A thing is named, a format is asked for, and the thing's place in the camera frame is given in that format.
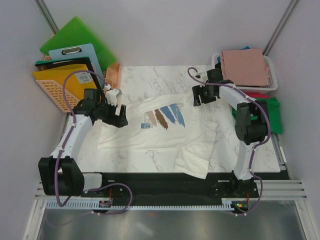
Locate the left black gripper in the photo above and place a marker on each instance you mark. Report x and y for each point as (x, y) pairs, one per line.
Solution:
(117, 121)

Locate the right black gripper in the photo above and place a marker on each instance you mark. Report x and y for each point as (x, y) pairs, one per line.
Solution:
(197, 90)

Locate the white printed t shirt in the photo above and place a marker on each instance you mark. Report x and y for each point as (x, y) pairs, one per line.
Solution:
(202, 136)

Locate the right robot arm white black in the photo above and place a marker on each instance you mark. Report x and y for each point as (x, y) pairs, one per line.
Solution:
(252, 125)

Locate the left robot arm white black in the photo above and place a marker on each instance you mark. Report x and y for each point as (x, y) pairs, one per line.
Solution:
(59, 172)

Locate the black garment in basket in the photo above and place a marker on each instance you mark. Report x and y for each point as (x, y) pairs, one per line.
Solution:
(218, 66)

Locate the white laundry basket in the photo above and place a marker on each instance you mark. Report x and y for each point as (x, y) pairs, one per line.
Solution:
(272, 78)

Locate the peach compartment organizer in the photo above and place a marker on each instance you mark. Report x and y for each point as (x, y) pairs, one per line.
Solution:
(113, 75)

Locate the pink folded t shirt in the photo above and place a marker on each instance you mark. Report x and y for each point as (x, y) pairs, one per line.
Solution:
(245, 67)

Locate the red t shirt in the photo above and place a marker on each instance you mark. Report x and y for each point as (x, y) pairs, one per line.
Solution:
(258, 95)

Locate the orange mesh file holder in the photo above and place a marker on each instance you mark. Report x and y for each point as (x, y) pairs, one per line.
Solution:
(54, 90)

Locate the yellow folder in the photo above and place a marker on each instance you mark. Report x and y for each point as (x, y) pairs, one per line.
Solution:
(75, 84)

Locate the light blue clipboard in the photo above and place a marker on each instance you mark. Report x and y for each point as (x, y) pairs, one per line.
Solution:
(78, 51)

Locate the green t shirt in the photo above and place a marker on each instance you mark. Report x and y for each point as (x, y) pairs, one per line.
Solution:
(273, 106)

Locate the black folder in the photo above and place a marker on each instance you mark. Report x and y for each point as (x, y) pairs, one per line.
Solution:
(45, 65)

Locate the green plastic board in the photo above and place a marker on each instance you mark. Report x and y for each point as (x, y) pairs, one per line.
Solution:
(76, 32)

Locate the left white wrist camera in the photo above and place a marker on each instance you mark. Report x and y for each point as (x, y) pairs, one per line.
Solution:
(112, 95)

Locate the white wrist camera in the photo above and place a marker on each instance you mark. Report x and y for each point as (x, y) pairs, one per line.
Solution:
(112, 95)
(201, 76)

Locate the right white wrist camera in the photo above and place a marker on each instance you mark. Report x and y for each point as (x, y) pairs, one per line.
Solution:
(201, 76)

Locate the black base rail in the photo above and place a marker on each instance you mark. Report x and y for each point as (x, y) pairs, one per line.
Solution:
(173, 188)

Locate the white cable duct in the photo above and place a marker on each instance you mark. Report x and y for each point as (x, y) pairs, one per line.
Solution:
(99, 204)

